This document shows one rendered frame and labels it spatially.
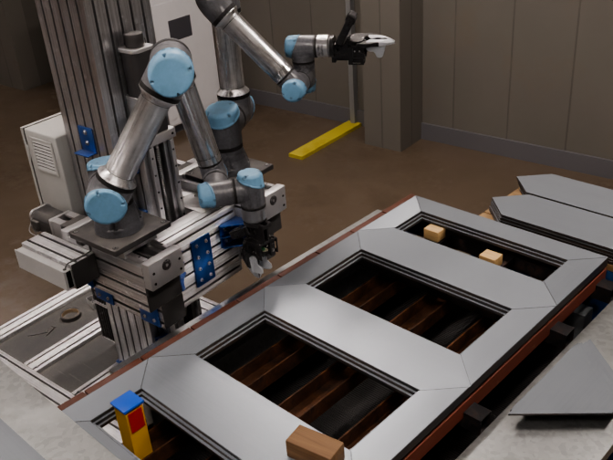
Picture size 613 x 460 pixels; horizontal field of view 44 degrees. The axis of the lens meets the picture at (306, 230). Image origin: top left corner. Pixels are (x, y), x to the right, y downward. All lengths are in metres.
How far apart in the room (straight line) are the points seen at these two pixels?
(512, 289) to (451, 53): 3.13
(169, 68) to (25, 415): 0.91
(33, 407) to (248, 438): 0.49
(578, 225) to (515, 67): 2.52
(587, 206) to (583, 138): 2.26
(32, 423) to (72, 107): 1.21
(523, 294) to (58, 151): 1.57
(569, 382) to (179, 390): 1.01
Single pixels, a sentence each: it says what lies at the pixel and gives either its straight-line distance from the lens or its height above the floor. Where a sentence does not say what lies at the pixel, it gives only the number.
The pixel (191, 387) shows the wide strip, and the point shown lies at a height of 0.84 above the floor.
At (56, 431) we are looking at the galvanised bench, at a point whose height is 1.05.
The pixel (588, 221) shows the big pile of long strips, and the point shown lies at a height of 0.85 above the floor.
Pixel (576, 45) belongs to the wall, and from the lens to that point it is 4.93.
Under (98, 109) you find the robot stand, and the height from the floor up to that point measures 1.35.
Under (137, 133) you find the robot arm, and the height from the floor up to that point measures 1.40.
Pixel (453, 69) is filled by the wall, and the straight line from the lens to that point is 5.31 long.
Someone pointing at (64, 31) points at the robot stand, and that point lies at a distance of 2.52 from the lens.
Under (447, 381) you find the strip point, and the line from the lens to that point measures 2.00.
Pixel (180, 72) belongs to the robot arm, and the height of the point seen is 1.56.
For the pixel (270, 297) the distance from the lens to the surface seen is 2.33.
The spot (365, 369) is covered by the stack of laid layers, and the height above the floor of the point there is 0.83.
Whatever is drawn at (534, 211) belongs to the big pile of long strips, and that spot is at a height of 0.85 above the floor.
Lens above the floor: 2.13
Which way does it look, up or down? 29 degrees down
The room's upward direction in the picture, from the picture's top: 4 degrees counter-clockwise
